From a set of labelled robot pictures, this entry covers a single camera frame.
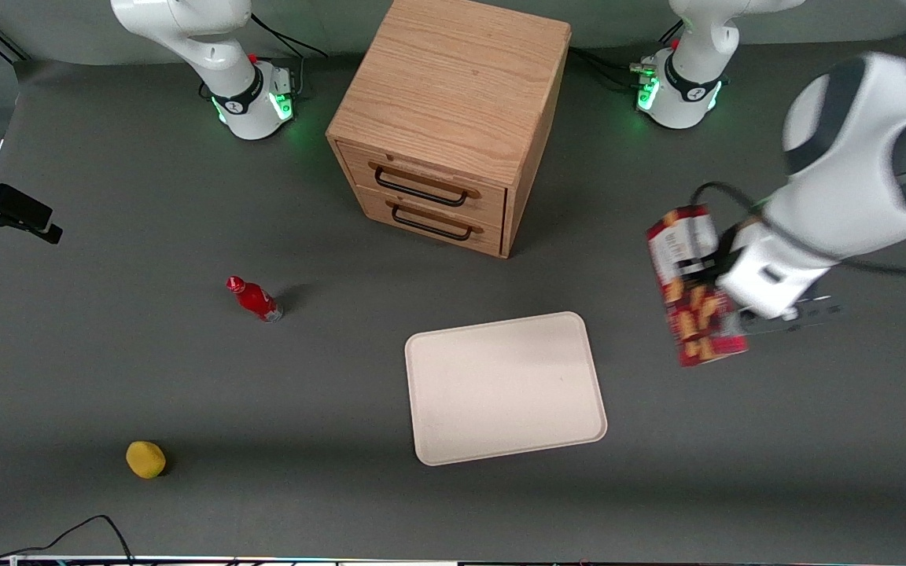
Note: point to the red cookie box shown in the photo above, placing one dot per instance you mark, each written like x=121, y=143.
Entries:
x=693, y=291

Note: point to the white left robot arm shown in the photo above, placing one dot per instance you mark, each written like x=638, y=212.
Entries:
x=854, y=149

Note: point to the beige plastic tray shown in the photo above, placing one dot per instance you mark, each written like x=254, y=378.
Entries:
x=504, y=387

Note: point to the wooden two-drawer cabinet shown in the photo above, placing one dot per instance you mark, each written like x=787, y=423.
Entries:
x=453, y=118

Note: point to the red soda bottle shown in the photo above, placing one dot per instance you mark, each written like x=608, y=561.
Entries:
x=255, y=299

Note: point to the yellow lemon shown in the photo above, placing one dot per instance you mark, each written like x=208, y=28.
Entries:
x=145, y=459

